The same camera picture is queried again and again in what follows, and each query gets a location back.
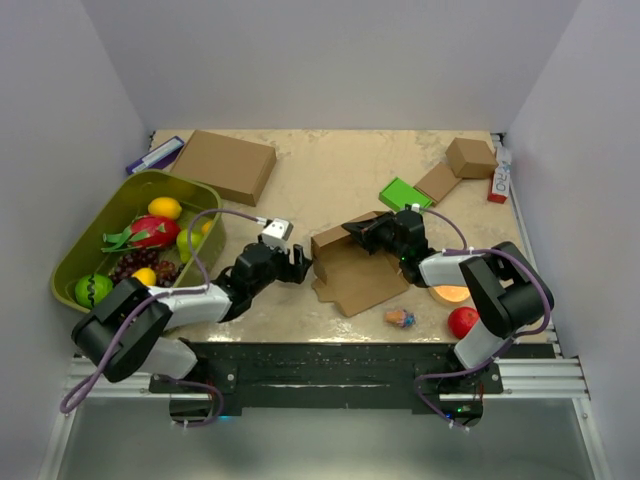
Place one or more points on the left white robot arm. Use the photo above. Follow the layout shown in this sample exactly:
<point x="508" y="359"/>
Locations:
<point x="123" y="333"/>

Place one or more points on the green round fruit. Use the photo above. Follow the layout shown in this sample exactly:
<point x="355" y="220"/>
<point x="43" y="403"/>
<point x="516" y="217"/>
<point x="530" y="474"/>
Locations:
<point x="92" y="289"/>

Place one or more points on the large flat cardboard box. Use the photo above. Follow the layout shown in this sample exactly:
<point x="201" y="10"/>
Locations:
<point x="237" y="169"/>

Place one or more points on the small orange fruit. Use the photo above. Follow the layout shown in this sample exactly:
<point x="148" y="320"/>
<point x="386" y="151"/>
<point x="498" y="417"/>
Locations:
<point x="206" y="227"/>

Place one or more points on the small cardboard cube box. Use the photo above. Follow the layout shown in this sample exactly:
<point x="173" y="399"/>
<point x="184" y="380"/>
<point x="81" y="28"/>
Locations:
<point x="471" y="159"/>

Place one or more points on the purple white box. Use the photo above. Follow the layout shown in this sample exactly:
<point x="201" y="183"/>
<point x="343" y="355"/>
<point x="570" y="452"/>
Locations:
<point x="158" y="158"/>

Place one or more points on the dark purple grapes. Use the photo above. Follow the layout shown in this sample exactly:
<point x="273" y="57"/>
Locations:
<point x="167" y="272"/>

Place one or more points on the red white box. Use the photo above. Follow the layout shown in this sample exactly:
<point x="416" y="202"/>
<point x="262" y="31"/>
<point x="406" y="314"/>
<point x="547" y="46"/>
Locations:
<point x="499" y="187"/>

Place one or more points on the olive green plastic bin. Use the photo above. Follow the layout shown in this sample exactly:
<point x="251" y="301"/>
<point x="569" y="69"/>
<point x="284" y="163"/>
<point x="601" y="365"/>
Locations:
<point x="128" y="202"/>

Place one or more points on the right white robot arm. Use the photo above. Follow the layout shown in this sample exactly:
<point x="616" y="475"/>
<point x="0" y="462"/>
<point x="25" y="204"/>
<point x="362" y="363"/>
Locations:
<point x="510" y="297"/>

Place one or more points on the red apple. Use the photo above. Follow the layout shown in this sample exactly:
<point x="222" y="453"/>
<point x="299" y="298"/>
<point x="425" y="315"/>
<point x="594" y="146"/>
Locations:
<point x="461" y="320"/>

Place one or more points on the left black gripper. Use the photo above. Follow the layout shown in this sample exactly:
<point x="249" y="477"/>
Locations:
<point x="296" y="270"/>

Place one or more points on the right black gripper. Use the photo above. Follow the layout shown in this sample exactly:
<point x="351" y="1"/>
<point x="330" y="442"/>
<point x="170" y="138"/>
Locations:
<point x="367" y="230"/>

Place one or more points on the flat small cardboard box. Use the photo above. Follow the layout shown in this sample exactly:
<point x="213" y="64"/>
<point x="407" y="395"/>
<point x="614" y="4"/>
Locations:
<point x="438" y="182"/>

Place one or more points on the yellow mango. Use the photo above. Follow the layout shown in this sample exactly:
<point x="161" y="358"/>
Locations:
<point x="146" y="276"/>

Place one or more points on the green flat box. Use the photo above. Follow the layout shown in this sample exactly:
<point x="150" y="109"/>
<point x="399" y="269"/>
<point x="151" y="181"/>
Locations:
<point x="397" y="194"/>

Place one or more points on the red dragon fruit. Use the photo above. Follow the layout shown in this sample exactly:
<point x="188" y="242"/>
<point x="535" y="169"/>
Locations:
<point x="145" y="232"/>

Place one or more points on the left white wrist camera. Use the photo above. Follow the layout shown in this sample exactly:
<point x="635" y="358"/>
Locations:
<point x="276" y="234"/>

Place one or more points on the green pear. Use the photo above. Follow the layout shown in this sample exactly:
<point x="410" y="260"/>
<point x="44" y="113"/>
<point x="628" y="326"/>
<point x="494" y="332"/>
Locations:
<point x="186" y="242"/>

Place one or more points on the small colourful toy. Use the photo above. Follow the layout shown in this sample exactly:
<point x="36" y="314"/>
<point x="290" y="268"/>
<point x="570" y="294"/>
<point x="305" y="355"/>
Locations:
<point x="400" y="318"/>

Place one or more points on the black base frame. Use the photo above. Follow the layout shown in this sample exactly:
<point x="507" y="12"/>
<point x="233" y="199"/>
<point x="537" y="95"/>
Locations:
<point x="420" y="378"/>

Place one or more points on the yellow lemon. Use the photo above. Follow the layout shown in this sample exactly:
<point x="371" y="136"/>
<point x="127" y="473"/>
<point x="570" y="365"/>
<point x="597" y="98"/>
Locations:
<point x="166" y="207"/>

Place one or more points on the brown cardboard box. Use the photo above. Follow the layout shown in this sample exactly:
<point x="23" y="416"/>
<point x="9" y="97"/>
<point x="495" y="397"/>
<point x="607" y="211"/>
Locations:
<point x="350" y="278"/>

